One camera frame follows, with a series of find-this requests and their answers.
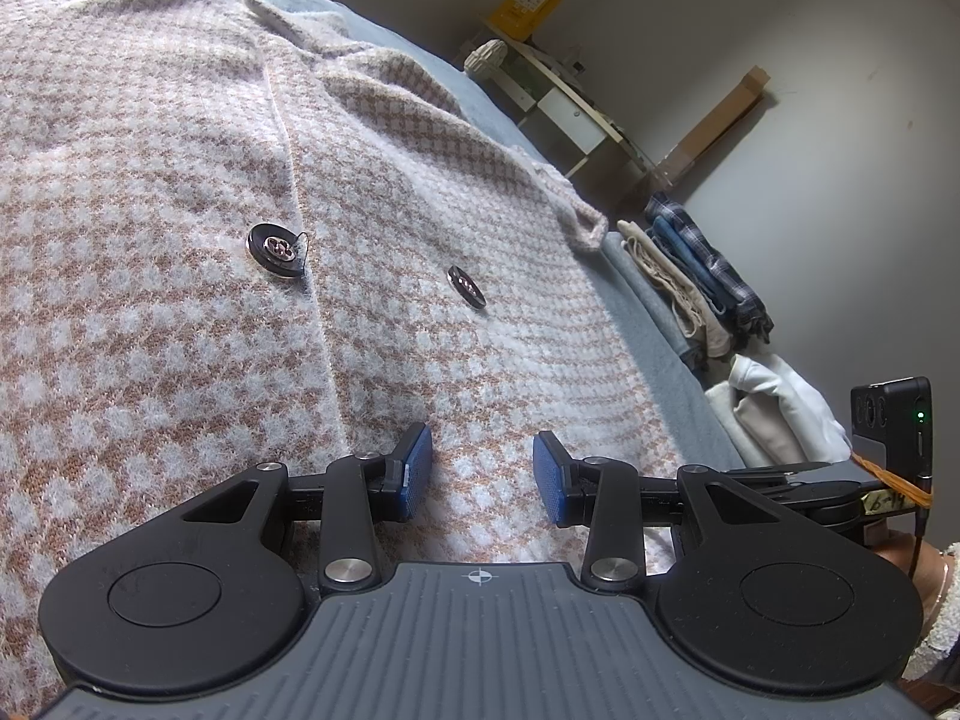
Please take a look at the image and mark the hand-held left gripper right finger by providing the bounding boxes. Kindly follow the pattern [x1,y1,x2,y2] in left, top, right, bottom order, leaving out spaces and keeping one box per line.
[532,430,796,592]

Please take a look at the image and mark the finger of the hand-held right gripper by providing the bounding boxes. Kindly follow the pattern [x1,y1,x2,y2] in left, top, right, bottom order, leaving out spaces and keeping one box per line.
[722,460,833,493]

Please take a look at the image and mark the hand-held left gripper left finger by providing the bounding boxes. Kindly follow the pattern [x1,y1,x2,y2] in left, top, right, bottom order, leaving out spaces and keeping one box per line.
[182,422,436,592]

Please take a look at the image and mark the beige houndstooth knit cardigan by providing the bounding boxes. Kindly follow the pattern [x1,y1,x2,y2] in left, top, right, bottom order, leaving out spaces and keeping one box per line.
[0,0,722,700]

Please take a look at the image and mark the person's right forearm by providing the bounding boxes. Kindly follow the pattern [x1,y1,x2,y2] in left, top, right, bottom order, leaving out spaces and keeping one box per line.
[911,540,960,685]

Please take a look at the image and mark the stack of folded clothes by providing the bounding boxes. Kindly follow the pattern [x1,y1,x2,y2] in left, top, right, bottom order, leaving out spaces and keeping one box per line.
[645,191,775,344]

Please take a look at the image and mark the person's right hand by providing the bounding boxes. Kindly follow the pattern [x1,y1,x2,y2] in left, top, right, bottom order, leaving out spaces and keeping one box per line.
[868,528,944,595]

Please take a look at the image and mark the folded white garment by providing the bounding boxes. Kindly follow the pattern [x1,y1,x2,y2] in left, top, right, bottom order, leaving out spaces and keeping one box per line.
[705,352,853,471]

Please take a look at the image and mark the folded grey cloth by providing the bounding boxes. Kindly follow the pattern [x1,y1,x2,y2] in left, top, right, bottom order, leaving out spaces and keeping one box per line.
[600,229,710,374]

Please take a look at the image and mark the folded blue jeans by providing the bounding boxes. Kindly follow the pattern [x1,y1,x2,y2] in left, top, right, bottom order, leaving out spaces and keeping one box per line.
[651,217,741,317]

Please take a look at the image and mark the folded beige cloth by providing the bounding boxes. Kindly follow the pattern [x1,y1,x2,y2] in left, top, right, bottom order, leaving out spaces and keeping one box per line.
[616,219,733,359]

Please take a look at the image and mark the long cardboard box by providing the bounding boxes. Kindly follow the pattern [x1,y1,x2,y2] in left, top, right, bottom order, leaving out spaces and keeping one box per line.
[652,66,772,186]

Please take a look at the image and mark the white and green desk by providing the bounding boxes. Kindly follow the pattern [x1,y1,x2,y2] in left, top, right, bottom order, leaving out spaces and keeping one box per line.
[457,30,670,205]

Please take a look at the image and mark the yellow box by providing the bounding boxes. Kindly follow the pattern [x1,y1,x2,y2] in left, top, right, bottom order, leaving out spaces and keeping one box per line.
[486,0,562,44]

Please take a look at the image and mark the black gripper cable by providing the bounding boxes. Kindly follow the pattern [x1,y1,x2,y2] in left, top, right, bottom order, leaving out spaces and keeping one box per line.
[907,427,935,580]

